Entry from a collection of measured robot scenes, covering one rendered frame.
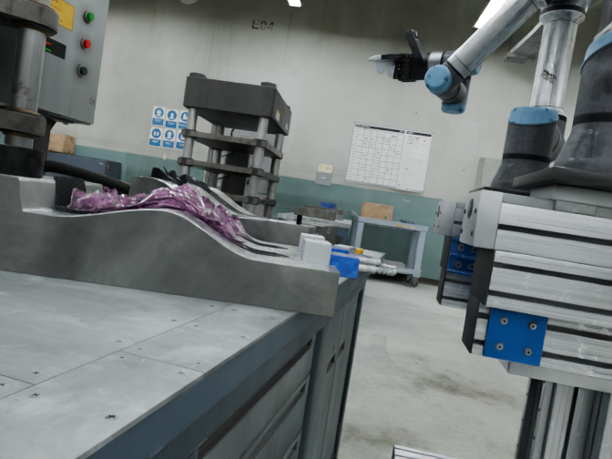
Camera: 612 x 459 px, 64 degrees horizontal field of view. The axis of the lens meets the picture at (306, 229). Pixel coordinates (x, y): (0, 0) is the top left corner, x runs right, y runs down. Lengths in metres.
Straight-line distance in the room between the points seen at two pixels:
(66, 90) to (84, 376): 1.34
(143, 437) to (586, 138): 0.76
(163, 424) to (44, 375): 0.08
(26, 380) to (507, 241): 0.67
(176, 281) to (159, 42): 7.94
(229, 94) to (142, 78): 3.48
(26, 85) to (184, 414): 1.09
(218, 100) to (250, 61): 2.91
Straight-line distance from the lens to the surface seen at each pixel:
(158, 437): 0.34
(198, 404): 0.38
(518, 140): 1.37
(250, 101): 5.05
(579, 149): 0.89
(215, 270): 0.59
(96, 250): 0.62
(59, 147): 8.28
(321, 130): 7.58
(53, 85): 1.60
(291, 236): 0.89
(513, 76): 8.05
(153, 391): 0.34
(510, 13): 1.51
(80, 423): 0.30
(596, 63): 0.93
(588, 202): 0.86
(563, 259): 0.85
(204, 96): 5.18
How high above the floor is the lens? 0.93
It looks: 3 degrees down
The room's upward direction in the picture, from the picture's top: 9 degrees clockwise
